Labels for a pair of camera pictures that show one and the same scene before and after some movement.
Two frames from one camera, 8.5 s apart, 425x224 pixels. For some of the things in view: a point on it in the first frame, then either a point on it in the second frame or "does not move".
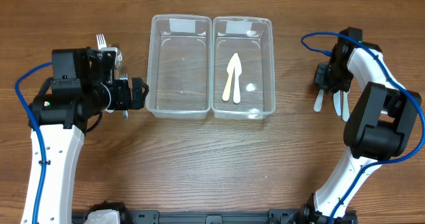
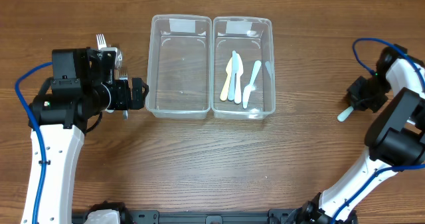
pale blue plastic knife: (319, 101) → (232, 78)
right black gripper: (331, 83) → (360, 98)
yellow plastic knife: (230, 69) does not move
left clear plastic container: (179, 66) does not move
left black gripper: (123, 94) does not move
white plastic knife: (236, 64) does not move
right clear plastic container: (242, 68) does not move
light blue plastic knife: (337, 98) → (250, 88)
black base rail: (273, 217) does not move
